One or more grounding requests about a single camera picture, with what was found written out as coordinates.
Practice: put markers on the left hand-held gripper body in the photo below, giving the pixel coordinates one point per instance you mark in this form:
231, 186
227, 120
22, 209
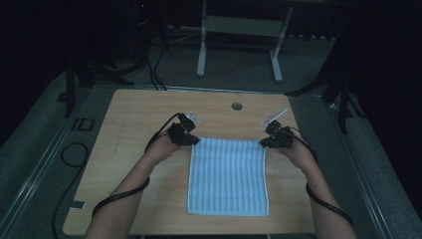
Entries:
179, 132

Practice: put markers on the white metal table frame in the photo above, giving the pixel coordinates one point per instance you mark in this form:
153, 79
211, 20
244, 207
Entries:
240, 26

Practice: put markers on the black floor bracket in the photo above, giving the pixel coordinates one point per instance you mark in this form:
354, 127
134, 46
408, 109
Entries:
83, 124

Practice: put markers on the person's left hand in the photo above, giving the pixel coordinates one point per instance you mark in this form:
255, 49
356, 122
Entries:
162, 149

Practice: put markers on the black tape piece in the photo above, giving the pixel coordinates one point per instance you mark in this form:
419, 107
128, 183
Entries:
77, 204

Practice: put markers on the metal floor rail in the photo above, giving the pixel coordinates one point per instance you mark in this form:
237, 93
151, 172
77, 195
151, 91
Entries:
365, 186
36, 172
205, 89

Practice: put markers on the blue striped towel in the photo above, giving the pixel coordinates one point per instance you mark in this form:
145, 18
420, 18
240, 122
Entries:
229, 176

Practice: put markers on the person's right hand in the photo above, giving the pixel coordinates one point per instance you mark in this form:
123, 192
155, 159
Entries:
297, 154

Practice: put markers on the black metal stand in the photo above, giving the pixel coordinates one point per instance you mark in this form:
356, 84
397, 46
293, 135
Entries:
70, 86
343, 99

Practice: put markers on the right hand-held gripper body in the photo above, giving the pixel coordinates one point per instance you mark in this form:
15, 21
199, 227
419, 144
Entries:
282, 137

